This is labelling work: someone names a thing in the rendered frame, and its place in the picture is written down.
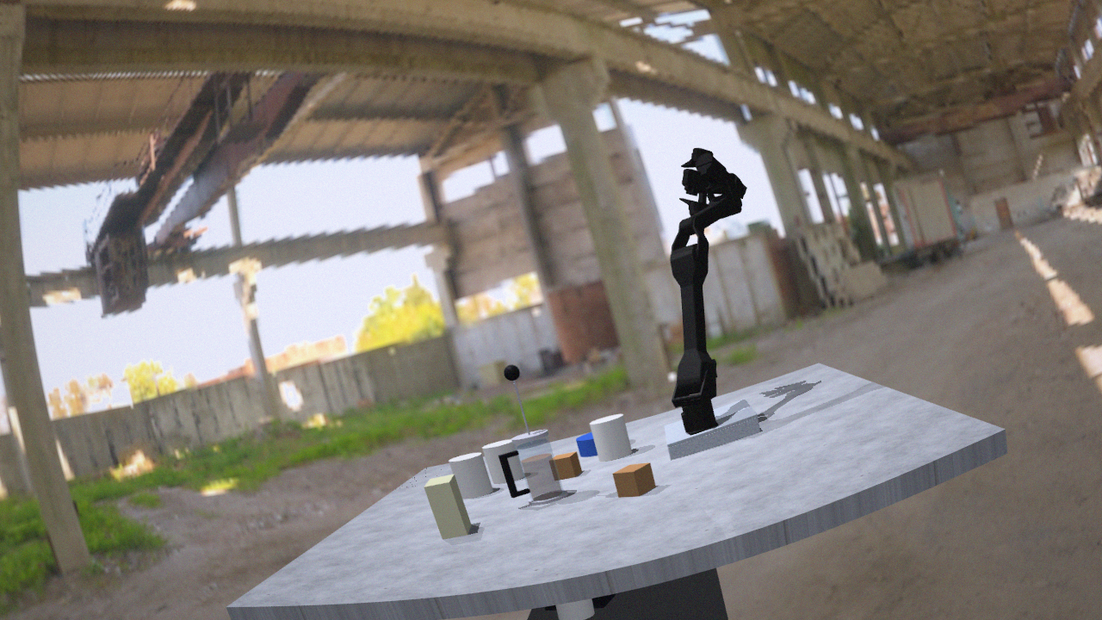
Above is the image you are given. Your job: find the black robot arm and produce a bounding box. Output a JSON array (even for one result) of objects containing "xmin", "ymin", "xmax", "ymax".
[{"xmin": 670, "ymin": 153, "xmax": 747, "ymax": 435}]

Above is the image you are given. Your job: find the brown cube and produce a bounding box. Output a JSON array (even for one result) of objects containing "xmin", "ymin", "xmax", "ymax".
[
  {"xmin": 613, "ymin": 463, "xmax": 655, "ymax": 498},
  {"xmin": 554, "ymin": 452, "xmax": 582, "ymax": 480}
]

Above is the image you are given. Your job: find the grey cylinder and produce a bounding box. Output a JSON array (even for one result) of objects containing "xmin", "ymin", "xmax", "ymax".
[
  {"xmin": 555, "ymin": 599, "xmax": 595, "ymax": 620},
  {"xmin": 449, "ymin": 453, "xmax": 493, "ymax": 499},
  {"xmin": 590, "ymin": 414, "xmax": 633, "ymax": 463},
  {"xmin": 482, "ymin": 440, "xmax": 523, "ymax": 485}
]

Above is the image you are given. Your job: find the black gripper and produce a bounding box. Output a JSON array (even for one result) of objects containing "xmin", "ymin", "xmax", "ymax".
[{"xmin": 679, "ymin": 146, "xmax": 714, "ymax": 216}]

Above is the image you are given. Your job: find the blue short cylinder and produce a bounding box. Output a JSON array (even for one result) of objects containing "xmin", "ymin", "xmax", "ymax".
[{"xmin": 576, "ymin": 432, "xmax": 598, "ymax": 457}]

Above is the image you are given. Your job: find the glass french press with black handle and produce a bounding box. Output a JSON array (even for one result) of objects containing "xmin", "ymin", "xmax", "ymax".
[{"xmin": 498, "ymin": 365, "xmax": 568, "ymax": 505}]

